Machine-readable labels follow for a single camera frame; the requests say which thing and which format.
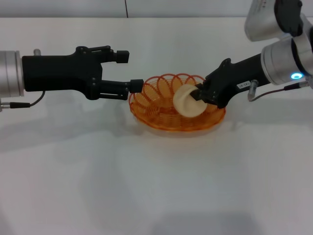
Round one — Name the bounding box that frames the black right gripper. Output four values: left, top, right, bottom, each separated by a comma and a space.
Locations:
190, 52, 267, 110

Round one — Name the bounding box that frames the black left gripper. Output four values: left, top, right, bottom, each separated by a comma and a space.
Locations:
22, 45, 145, 101

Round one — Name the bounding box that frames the round pale bread bun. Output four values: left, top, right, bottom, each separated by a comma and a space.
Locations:
173, 84, 208, 118

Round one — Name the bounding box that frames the orange plastic wire basket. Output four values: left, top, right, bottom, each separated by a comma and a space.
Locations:
129, 72, 227, 133

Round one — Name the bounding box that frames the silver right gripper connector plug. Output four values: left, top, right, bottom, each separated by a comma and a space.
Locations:
247, 79, 259, 102

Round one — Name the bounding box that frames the right arm reddish cable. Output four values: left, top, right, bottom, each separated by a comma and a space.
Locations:
248, 82, 313, 102

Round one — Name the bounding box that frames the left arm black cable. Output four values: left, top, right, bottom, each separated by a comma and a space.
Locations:
0, 91, 46, 114

